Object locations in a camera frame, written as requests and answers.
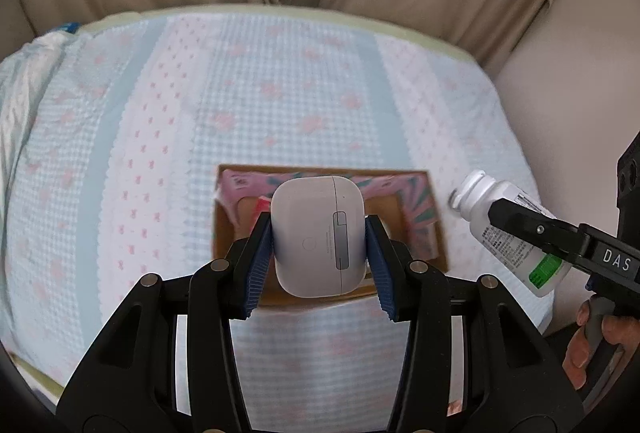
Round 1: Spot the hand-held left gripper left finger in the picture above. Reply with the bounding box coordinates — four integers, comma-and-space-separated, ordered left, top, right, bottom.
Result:
57, 212, 275, 433

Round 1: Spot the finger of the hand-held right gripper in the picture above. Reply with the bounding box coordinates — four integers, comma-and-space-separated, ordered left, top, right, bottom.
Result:
487, 196, 594, 272

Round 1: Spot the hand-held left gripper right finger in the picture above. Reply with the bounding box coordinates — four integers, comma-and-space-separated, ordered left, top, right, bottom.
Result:
364, 215, 584, 433

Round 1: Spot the white pill bottle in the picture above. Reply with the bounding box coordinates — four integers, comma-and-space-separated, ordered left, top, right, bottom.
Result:
447, 170, 571, 298

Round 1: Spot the cardboard box with pink flaps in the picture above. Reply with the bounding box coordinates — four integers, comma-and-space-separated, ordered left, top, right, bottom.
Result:
212, 164, 451, 309

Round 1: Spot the white earbuds case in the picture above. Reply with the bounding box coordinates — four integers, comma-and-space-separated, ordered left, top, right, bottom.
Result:
270, 175, 369, 298

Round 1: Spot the person's right hand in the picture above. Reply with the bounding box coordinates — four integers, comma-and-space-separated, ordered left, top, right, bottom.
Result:
562, 300, 640, 392

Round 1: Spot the pale green mattress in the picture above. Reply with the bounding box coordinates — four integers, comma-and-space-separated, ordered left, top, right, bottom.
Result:
14, 3, 477, 406

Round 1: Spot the white duvet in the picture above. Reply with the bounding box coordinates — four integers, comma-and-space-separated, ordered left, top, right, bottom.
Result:
0, 30, 82, 165

